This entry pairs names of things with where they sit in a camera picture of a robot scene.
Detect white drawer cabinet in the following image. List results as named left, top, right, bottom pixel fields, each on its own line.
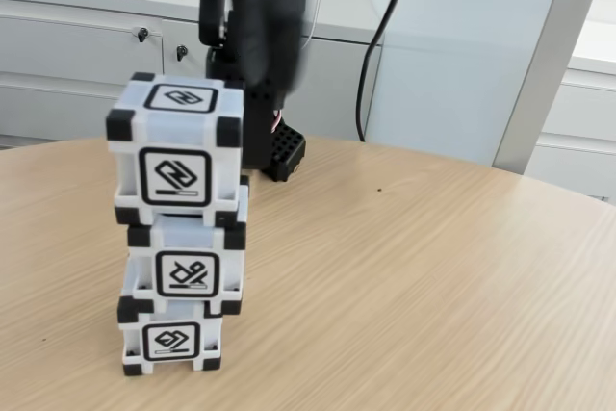
left=524, top=20, right=616, bottom=203

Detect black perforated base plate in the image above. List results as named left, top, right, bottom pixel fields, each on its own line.
left=262, top=116, right=308, bottom=184

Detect white cube with crossed-loop symbol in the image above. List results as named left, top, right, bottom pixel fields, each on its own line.
left=125, top=174, right=250, bottom=319

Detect white cube with zigzag symbol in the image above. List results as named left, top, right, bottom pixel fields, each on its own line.
left=105, top=72, right=247, bottom=228

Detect white cube with house symbol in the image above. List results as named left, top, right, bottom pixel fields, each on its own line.
left=118, top=295, right=226, bottom=378

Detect black camera cable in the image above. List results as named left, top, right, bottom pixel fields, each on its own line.
left=355, top=0, right=405, bottom=141

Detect long white low cabinet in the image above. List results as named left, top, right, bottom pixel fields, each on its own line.
left=0, top=0, right=386, bottom=143

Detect white slanted frame post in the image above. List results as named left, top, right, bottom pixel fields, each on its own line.
left=491, top=0, right=616, bottom=176

